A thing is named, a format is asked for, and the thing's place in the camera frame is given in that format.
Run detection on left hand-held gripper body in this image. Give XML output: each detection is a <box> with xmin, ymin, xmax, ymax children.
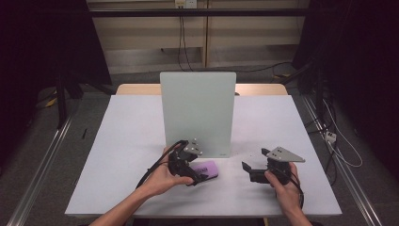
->
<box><xmin>168</xmin><ymin>137</ymin><xmax>204</xmax><ymax>177</ymax></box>

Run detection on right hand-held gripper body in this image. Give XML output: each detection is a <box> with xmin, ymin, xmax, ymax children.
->
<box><xmin>264</xmin><ymin>146</ymin><xmax>307</xmax><ymax>186</ymax></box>

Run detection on purple board eraser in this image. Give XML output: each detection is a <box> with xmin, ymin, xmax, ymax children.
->
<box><xmin>190</xmin><ymin>160</ymin><xmax>220</xmax><ymax>184</ymax></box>

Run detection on glass whiteboard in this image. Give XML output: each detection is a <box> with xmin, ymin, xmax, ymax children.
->
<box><xmin>159</xmin><ymin>72</ymin><xmax>237</xmax><ymax>160</ymax></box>

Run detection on person's left hand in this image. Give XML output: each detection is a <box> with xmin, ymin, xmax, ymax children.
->
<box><xmin>142</xmin><ymin>144</ymin><xmax>196</xmax><ymax>199</ymax></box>

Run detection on person's right hand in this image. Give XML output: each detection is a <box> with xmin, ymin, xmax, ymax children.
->
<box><xmin>263</xmin><ymin>162</ymin><xmax>305</xmax><ymax>218</ymax></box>

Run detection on white power strip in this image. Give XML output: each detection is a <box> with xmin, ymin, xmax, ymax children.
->
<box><xmin>324</xmin><ymin>130</ymin><xmax>338</xmax><ymax>144</ymax></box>

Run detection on white table mat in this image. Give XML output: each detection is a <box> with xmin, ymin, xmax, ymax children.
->
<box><xmin>64</xmin><ymin>94</ymin><xmax>343</xmax><ymax>218</ymax></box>

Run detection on wooden table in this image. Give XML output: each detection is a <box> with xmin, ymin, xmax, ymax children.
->
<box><xmin>115</xmin><ymin>83</ymin><xmax>289</xmax><ymax>96</ymax></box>

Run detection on dark curtain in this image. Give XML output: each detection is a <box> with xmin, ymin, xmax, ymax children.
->
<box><xmin>0</xmin><ymin>0</ymin><xmax>113</xmax><ymax>168</ymax></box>
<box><xmin>291</xmin><ymin>0</ymin><xmax>399</xmax><ymax>182</ymax></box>

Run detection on yellow floor tape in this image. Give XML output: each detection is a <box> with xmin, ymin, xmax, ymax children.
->
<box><xmin>43</xmin><ymin>96</ymin><xmax>59</xmax><ymax>108</ymax></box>

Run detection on black horizontal bar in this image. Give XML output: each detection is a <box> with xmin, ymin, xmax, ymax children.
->
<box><xmin>88</xmin><ymin>8</ymin><xmax>311</xmax><ymax>18</ymax></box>

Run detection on right hand-held gripper black cable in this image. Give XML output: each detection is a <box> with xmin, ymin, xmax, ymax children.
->
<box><xmin>286</xmin><ymin>170</ymin><xmax>305</xmax><ymax>211</ymax></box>

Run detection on metal floor rail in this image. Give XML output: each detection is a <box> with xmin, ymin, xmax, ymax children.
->
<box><xmin>6</xmin><ymin>103</ymin><xmax>80</xmax><ymax>226</ymax></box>
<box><xmin>300</xmin><ymin>93</ymin><xmax>384</xmax><ymax>226</ymax></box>

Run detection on white floor cable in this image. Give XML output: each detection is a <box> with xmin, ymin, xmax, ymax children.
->
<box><xmin>322</xmin><ymin>98</ymin><xmax>364</xmax><ymax>169</ymax></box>

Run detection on black hanging cables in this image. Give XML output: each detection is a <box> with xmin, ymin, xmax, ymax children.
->
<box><xmin>176</xmin><ymin>15</ymin><xmax>195</xmax><ymax>73</ymax></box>

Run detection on white wall socket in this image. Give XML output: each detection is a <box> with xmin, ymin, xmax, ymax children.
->
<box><xmin>174</xmin><ymin>0</ymin><xmax>199</xmax><ymax>9</ymax></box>

